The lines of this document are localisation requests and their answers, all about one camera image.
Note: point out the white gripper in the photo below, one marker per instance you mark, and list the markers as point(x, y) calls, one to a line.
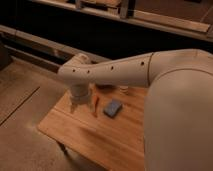
point(81, 93)

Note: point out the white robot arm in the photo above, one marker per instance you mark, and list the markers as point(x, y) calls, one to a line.
point(178, 109)

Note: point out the white ceramic cup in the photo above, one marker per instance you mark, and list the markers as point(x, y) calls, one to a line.
point(124, 89)

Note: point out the red chili pepper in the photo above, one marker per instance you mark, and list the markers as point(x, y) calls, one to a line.
point(95, 104)

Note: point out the dark purple bowl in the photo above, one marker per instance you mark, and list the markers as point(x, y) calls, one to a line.
point(99, 86)

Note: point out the blue sponge block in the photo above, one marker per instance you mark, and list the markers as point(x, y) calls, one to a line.
point(112, 108)

